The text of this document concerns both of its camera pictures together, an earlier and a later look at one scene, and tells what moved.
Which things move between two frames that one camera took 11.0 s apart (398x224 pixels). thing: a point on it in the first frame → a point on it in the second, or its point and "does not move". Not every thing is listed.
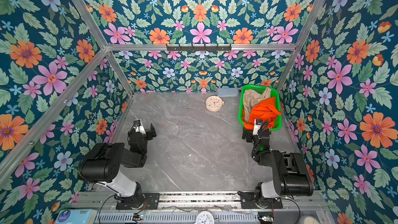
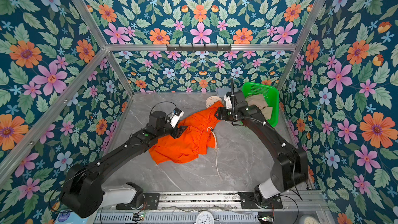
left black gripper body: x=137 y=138 → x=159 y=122
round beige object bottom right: x=311 y=220 does not move
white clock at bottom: x=204 y=217 does not move
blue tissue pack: x=76 y=216 does not move
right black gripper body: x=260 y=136 → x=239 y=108
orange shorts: x=265 y=110 → x=199 y=135
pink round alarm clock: x=214 y=103 does not move
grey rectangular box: x=228 y=93 does not move
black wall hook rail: x=199 y=48 does not move
